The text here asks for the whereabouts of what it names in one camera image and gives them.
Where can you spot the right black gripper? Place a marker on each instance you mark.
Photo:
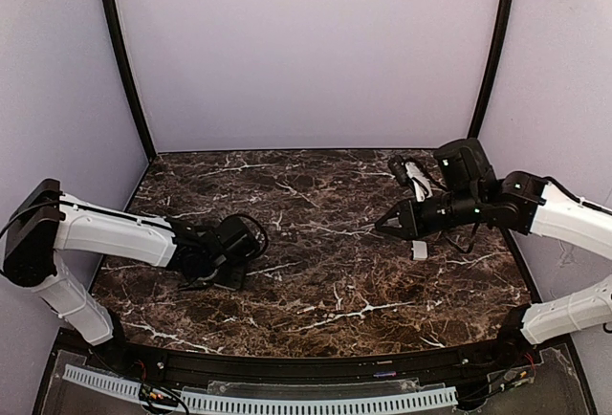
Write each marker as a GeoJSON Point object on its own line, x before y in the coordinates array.
{"type": "Point", "coordinates": [416, 215]}

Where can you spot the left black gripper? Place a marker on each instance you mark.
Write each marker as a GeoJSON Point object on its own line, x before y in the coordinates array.
{"type": "Point", "coordinates": [222, 279]}

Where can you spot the white battery cover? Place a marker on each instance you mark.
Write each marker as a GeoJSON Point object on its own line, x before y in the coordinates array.
{"type": "Point", "coordinates": [419, 250]}

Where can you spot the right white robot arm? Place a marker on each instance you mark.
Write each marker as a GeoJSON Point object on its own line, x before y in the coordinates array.
{"type": "Point", "coordinates": [523, 202]}

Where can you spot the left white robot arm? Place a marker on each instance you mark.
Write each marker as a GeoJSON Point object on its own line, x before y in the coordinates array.
{"type": "Point", "coordinates": [50, 222]}

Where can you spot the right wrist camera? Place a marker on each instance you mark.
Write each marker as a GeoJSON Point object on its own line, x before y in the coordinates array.
{"type": "Point", "coordinates": [408, 174]}

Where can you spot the white slotted cable duct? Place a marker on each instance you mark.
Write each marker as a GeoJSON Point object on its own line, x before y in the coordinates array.
{"type": "Point", "coordinates": [398, 397]}

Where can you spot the black front table rail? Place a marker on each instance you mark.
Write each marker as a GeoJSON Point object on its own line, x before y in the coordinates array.
{"type": "Point", "coordinates": [455, 364]}

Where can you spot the left black frame post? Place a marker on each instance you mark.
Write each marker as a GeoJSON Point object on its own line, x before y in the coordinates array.
{"type": "Point", "coordinates": [111, 13]}

